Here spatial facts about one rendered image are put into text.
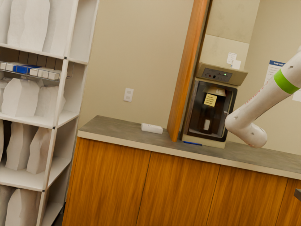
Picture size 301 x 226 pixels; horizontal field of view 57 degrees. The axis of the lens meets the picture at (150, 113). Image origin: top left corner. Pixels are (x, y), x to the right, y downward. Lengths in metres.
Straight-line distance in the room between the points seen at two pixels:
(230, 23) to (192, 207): 1.27
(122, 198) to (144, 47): 1.25
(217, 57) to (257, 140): 0.78
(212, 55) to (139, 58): 0.67
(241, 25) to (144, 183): 1.26
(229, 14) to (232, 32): 0.13
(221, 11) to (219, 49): 0.26
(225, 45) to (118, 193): 1.24
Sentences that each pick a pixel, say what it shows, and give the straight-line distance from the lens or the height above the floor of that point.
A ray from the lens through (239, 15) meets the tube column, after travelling 2.11.
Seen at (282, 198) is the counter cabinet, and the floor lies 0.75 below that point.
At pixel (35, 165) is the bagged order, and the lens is 2.16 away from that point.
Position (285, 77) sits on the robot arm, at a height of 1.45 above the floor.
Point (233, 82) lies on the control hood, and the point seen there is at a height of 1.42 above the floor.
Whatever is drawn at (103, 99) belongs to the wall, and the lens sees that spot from 2.42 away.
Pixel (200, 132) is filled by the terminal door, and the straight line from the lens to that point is 2.02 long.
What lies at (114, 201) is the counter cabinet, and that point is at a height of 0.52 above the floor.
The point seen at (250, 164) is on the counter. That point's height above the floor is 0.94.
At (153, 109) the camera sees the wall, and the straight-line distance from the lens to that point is 2.40.
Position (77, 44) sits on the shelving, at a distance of 2.46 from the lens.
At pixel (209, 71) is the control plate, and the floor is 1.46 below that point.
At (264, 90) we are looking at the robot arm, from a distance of 1.32.
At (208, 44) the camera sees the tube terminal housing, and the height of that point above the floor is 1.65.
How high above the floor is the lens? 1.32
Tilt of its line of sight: 7 degrees down
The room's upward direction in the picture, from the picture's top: 12 degrees clockwise
